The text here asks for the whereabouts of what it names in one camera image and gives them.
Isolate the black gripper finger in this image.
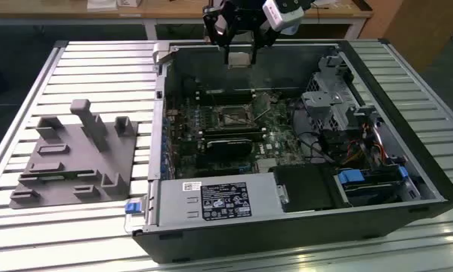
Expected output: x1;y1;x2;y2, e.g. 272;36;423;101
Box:
203;7;232;66
251;24;281;66

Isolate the silver square CPU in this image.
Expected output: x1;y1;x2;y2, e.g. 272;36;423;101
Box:
228;52;255;69

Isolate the black RAM slot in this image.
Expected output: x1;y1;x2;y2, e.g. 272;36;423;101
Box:
201;95;255;106
203;133;263;141
203;127;264;135

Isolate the CPU socket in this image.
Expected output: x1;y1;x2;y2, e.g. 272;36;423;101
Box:
217;105;256;128

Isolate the grey metal disk bay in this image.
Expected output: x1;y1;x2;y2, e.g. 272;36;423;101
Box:
300;55;379;131

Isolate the white paper stack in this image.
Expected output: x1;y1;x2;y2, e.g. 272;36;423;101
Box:
87;0;117;12

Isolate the green motherboard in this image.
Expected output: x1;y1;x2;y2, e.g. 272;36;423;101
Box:
164;90;311;181

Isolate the wooden cabinet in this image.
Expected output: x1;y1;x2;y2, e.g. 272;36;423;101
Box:
361;0;453;73

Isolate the wooden desk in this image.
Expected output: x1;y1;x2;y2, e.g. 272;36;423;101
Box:
0;0;375;40

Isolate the black graphics card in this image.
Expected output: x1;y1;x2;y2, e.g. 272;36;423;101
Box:
203;137;253;161

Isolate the small silver heat sink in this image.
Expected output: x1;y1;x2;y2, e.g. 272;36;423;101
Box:
257;158;280;173

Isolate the black plastic drive shroud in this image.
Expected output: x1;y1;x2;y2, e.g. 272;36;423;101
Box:
268;164;351;213

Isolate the blue disk carrier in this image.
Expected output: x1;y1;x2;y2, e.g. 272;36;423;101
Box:
337;168;367;188

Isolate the grey parts rack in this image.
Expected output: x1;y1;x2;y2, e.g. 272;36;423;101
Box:
9;99;140;210

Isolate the grey power supply unit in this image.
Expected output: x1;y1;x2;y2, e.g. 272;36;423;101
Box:
151;172;288;227

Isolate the blue case latch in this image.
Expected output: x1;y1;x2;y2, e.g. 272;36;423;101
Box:
124;199;144;215

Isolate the black open PC case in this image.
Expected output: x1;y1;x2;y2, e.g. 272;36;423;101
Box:
132;38;453;264

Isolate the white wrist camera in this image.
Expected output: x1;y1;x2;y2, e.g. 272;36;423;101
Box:
263;0;305;36

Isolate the black cable bundle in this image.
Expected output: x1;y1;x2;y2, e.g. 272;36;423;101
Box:
296;129;347;167

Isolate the red yellow wire bundle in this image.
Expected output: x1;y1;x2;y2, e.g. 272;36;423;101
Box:
341;141;387;168

